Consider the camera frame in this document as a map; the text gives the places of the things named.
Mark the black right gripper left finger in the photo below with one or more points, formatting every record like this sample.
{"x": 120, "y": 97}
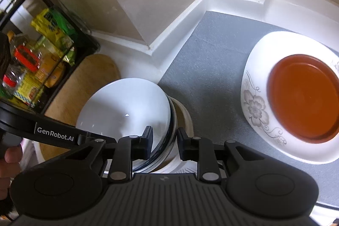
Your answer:
{"x": 129, "y": 149}

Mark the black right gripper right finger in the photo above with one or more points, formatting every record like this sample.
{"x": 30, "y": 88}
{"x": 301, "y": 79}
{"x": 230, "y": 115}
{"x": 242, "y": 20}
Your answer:
{"x": 201, "y": 151}

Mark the person's left hand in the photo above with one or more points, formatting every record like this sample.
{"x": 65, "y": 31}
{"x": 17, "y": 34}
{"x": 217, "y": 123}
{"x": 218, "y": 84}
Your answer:
{"x": 9, "y": 168}

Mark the grey table mat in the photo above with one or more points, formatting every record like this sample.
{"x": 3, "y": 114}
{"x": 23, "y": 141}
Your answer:
{"x": 206, "y": 77}

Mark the brown round plate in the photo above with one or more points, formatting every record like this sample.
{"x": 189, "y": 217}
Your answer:
{"x": 303, "y": 95}

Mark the wooden cutting board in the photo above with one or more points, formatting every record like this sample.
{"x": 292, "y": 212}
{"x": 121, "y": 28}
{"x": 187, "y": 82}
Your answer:
{"x": 94, "y": 72}

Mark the yellow seasoning box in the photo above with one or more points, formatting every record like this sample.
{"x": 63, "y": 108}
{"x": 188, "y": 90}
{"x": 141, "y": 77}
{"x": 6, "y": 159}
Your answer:
{"x": 29, "y": 90}

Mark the white floral square plate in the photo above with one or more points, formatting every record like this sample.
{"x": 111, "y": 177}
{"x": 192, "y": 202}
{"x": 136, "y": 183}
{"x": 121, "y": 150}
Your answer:
{"x": 272, "y": 48}

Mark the white bowl blue rim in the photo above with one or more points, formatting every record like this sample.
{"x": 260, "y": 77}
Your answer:
{"x": 173, "y": 125}

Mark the black metal rack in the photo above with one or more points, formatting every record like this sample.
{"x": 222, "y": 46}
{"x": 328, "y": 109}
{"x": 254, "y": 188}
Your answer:
{"x": 84, "y": 46}

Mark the cooking oil bottle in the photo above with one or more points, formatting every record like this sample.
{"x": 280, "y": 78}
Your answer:
{"x": 38, "y": 56}

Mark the yellow green snack bag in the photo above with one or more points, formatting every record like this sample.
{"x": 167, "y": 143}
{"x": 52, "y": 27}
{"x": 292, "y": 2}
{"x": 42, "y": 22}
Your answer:
{"x": 57, "y": 35}

